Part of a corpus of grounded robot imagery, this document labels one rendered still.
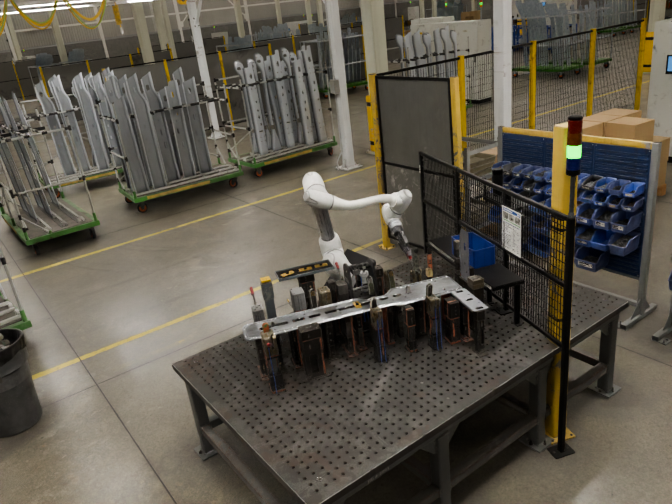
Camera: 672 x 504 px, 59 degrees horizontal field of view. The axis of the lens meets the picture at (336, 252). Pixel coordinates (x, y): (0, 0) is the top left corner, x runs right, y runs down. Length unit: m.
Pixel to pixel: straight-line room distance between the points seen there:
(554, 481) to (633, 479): 0.44
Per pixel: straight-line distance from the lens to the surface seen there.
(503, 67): 7.87
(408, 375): 3.50
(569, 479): 3.95
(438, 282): 3.84
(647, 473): 4.09
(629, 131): 7.84
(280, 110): 11.50
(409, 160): 6.31
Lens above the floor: 2.70
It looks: 22 degrees down
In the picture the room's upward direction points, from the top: 7 degrees counter-clockwise
